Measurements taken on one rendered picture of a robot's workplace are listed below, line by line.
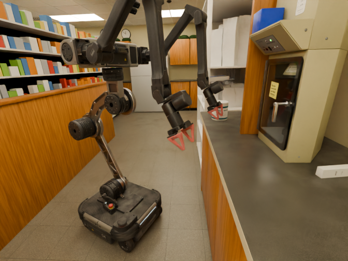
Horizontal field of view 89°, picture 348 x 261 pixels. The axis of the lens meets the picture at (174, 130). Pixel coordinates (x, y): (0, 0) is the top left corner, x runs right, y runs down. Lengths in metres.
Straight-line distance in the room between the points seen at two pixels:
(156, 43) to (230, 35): 1.40
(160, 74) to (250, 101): 0.65
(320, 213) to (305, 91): 0.44
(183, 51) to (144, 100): 1.92
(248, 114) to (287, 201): 0.64
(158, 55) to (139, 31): 5.81
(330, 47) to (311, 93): 0.17
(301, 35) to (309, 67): 0.12
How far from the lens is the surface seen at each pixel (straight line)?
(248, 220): 0.61
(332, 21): 0.91
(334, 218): 0.74
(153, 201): 1.72
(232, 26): 2.09
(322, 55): 0.90
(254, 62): 1.18
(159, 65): 0.75
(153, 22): 0.77
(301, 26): 0.86
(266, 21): 1.04
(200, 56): 1.20
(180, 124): 0.74
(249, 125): 1.24
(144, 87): 5.78
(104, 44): 0.94
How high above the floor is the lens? 1.36
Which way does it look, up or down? 20 degrees down
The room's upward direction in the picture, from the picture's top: 2 degrees counter-clockwise
